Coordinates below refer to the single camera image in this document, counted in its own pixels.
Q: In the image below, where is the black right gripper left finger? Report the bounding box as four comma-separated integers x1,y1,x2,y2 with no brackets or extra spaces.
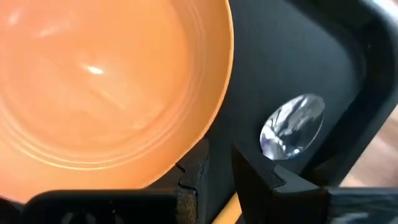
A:
0,138,210,224

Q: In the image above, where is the black rectangular tray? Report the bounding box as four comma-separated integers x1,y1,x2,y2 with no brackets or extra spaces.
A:
146,0,398,224

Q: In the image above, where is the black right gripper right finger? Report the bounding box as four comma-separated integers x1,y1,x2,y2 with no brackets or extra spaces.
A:
231,142,398,224

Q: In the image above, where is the orange round plate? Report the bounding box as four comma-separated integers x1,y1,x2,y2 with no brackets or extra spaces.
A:
0,0,235,203

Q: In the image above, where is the spoon with orange handle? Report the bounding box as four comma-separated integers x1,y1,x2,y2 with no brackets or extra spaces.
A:
211,93,326,224

